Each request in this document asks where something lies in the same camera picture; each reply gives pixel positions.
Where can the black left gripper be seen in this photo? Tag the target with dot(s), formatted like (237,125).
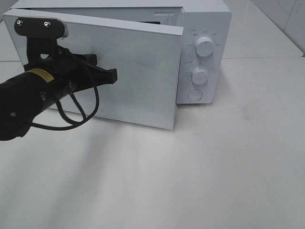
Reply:
(54,70)

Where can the white microwave door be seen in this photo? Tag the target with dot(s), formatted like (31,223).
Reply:
(145,55)

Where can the white round door button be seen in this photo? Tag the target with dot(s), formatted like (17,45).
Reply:
(195,95)

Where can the white round knob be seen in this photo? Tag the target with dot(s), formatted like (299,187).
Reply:
(199,75)
(204,46)

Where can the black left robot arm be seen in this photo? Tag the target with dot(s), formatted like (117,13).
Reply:
(18,110)

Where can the white microwave oven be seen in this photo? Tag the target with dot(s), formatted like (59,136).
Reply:
(194,18)

